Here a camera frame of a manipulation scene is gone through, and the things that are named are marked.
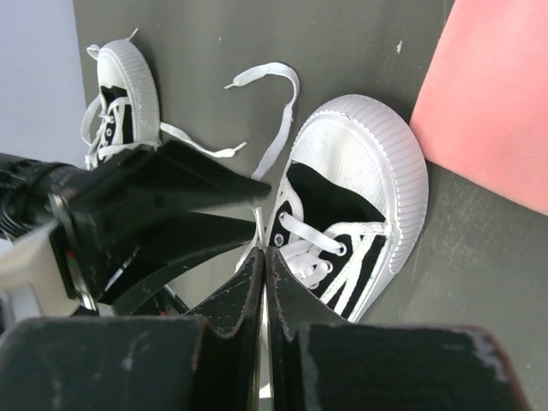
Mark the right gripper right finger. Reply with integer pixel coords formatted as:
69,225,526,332
265,247,529,410

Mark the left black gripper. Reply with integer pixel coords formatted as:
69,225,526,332
49,141,271,307

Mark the black white sneaker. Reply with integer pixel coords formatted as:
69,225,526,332
224,62,430,325
80,37,247,170

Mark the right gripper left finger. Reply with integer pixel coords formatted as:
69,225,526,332
1,249,265,410

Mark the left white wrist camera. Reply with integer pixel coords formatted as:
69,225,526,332
1,223,80,325

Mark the pink folded cloth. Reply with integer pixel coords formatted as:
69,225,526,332
411,1,547,214

